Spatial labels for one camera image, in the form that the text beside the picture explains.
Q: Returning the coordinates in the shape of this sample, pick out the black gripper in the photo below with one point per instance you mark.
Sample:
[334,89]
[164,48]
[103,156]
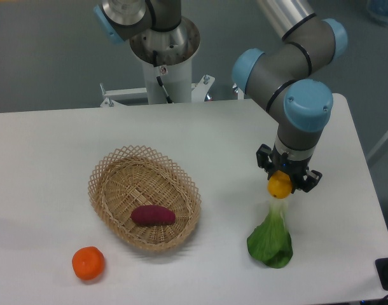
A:
[271,161]

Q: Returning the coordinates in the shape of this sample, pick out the yellow orange mango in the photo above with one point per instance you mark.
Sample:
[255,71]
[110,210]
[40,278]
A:
[279,185]

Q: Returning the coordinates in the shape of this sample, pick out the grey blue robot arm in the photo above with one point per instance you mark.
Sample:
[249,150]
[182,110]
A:
[280,83]

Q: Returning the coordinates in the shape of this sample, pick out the woven wicker basket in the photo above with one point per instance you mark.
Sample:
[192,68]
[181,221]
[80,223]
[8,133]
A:
[139,176]

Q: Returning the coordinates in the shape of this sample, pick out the green leafy bok choy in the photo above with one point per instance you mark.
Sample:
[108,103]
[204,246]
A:
[270,243]

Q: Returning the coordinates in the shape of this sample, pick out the black device at table edge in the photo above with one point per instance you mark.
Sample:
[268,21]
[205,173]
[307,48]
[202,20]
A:
[382,270]

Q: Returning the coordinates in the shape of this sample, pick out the purple sweet potato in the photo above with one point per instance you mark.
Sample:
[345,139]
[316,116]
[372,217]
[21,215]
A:
[152,215]

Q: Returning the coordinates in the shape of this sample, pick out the blue object top right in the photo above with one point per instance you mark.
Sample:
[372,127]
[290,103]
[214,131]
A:
[378,11]

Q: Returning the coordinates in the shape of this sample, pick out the orange tangerine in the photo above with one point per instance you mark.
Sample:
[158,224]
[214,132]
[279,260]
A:
[88,263]

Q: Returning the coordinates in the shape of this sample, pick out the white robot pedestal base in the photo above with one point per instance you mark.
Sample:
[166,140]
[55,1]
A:
[166,60]

